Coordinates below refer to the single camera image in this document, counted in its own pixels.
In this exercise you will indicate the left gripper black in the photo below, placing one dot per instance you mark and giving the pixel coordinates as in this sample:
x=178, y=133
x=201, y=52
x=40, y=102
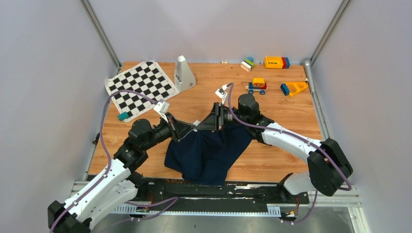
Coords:
x=178, y=128

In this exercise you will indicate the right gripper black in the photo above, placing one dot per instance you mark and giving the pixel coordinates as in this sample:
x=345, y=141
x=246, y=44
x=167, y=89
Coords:
x=210, y=122

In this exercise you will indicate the navy blue garment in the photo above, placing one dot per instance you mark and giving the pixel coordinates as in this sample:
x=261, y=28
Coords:
x=205, y=157

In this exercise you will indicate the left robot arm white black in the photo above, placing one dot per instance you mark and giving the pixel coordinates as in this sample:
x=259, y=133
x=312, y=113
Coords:
x=118, y=182

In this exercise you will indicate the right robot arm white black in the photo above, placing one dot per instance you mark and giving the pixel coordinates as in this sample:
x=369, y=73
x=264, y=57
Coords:
x=328, y=166

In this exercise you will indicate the white metronome-shaped object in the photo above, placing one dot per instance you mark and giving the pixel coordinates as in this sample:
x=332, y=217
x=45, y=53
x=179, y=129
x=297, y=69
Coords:
x=183, y=76

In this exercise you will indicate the checkerboard calibration mat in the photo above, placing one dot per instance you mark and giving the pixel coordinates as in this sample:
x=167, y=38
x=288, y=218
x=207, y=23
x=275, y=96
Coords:
x=147, y=78

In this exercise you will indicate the teal block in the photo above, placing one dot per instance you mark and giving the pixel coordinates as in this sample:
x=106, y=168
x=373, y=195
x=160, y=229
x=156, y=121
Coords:
x=123, y=116

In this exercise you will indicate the toy car with yellow top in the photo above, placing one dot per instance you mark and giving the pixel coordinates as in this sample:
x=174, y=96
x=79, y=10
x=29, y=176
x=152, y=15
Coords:
x=257, y=85

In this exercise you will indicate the white green blue brick stack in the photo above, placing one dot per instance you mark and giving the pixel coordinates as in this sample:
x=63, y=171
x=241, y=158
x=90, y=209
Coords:
x=248, y=64

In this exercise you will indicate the orange blue toy ramp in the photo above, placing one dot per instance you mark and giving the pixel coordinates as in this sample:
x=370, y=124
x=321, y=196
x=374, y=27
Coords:
x=293, y=88

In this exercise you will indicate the yellow red blue brick box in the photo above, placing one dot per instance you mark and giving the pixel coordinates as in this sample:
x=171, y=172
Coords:
x=276, y=62

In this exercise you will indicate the grey metal pipe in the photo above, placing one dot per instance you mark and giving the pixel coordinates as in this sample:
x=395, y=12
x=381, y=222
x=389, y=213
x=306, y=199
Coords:
x=307, y=65

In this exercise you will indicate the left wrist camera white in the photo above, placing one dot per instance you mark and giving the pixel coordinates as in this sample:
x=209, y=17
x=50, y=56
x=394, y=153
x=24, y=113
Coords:
x=161, y=108

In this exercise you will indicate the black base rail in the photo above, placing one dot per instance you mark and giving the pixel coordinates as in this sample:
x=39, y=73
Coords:
x=235, y=197

